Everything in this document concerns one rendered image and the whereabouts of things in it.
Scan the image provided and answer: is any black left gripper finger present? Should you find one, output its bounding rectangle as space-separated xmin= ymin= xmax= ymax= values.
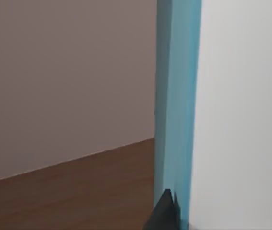
xmin=142 ymin=188 xmax=182 ymax=230

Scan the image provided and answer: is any light blue upright panel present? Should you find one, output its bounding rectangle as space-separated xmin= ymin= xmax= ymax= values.
xmin=154 ymin=0 xmax=202 ymax=230

